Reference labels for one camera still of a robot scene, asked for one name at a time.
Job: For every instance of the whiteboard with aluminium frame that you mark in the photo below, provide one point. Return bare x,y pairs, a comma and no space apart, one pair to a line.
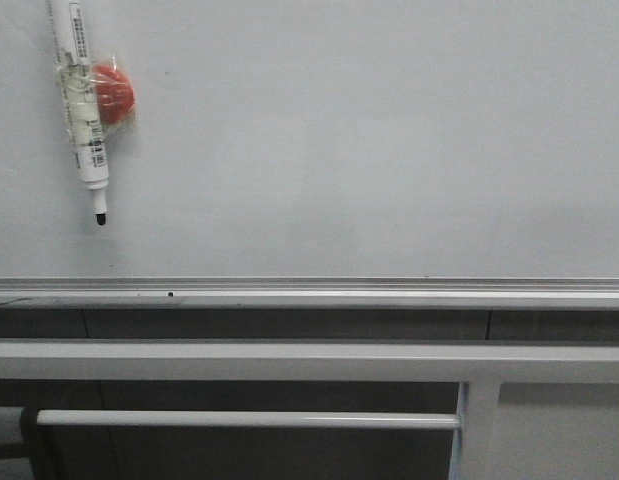
322,153

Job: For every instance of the black end cap on rail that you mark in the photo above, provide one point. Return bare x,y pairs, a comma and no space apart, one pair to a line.
36,446

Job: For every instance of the white dry-erase marker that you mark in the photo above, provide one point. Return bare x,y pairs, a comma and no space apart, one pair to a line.
77,85

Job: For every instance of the red round magnet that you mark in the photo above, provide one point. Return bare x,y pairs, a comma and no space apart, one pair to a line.
115,95

